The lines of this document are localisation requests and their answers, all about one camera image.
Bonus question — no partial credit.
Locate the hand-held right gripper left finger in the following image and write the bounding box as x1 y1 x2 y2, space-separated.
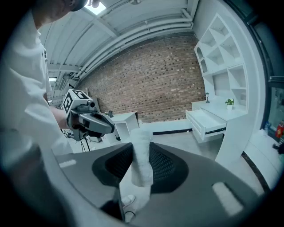
54 142 134 222

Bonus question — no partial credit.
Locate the person's white shirt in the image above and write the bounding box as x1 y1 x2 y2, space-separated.
4 8 74 156

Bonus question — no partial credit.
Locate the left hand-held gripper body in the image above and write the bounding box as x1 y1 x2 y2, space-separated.
62 88 105 142

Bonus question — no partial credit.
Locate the white desk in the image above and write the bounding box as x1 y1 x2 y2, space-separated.
191 101 262 164

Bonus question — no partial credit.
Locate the red object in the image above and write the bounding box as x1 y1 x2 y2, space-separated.
276 121 284 139

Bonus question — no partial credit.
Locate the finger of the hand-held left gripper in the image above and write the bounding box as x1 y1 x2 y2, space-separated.
88 111 115 134

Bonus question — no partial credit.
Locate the white cloth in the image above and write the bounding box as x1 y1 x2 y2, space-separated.
130 129 154 187

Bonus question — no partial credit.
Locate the black cable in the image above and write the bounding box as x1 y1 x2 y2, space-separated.
79 139 90 153

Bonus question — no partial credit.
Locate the potted plant in white pot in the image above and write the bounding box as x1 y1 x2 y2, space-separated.
225 98 235 111

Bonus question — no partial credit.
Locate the person's head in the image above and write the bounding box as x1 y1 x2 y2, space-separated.
33 0 89 29

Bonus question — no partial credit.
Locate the white drawer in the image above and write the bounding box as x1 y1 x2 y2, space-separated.
185 108 227 143

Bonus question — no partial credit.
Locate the person's left forearm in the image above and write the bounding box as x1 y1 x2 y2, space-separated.
50 106 68 129

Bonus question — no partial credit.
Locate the ceiling light panel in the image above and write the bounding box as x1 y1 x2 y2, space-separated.
85 2 107 15

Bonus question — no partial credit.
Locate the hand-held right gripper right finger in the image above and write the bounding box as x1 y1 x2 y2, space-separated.
133 142 265 227

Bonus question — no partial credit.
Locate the small white cabinet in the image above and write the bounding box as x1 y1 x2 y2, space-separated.
104 111 140 144

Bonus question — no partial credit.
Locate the white bookshelf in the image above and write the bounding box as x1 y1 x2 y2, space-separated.
194 12 249 107

